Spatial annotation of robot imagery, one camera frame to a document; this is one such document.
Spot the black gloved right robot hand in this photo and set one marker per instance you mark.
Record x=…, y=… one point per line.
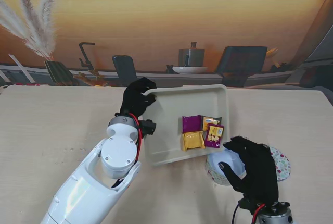
x=260, y=172

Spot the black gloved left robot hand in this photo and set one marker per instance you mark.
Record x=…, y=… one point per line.
x=134, y=99

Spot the round polka dot tin lid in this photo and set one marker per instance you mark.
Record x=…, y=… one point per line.
x=283, y=164

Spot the round polka dot tin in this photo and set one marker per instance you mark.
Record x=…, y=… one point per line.
x=218, y=172

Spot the beige rectangular plastic tray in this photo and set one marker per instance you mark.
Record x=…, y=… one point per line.
x=182, y=101

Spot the purple yellow printed snack packet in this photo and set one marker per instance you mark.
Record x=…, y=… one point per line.
x=214, y=136

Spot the plain purple snack packet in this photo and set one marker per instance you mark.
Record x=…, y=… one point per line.
x=191, y=124

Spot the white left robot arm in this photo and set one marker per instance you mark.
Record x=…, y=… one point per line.
x=86, y=190

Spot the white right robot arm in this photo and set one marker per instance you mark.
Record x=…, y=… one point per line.
x=278, y=216

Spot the small yellow object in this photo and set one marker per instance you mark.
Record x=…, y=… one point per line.
x=100, y=86

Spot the printed kitchen backdrop banner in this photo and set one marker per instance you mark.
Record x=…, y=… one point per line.
x=166, y=26

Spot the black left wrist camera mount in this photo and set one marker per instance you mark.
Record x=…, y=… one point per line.
x=149, y=127

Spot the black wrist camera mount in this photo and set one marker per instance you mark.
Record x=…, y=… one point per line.
x=249, y=204
x=149, y=127

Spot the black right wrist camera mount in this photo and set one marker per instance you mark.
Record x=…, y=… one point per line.
x=249, y=204

